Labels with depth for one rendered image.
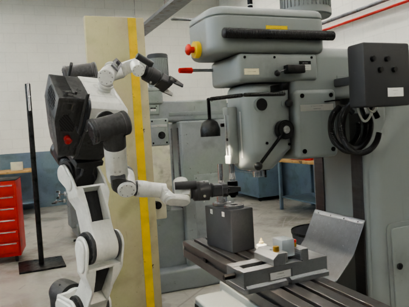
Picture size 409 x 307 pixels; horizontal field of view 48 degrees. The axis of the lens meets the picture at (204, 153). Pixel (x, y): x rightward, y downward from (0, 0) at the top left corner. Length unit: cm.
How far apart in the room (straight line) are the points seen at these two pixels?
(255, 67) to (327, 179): 65
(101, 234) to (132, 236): 140
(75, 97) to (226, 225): 83
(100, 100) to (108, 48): 153
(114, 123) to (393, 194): 111
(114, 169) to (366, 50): 103
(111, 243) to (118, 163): 38
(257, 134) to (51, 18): 946
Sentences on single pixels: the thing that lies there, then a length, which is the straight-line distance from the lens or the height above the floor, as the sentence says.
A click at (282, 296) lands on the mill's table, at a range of 157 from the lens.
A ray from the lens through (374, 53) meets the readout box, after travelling 165.
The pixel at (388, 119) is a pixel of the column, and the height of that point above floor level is 147.
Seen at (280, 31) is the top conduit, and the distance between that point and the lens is 169.
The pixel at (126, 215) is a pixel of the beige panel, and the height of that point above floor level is 89.
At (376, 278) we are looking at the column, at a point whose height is 86.
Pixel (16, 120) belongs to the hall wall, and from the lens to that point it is 1057.
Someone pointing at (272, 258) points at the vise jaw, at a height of 102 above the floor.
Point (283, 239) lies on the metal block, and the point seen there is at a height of 107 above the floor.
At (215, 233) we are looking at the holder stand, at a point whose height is 99.
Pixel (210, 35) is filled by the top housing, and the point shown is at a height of 179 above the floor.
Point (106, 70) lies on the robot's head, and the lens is 191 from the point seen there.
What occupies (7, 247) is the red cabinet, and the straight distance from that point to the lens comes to 616.
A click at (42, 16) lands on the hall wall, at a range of 1091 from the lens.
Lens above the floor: 147
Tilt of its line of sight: 3 degrees down
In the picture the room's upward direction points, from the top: 3 degrees counter-clockwise
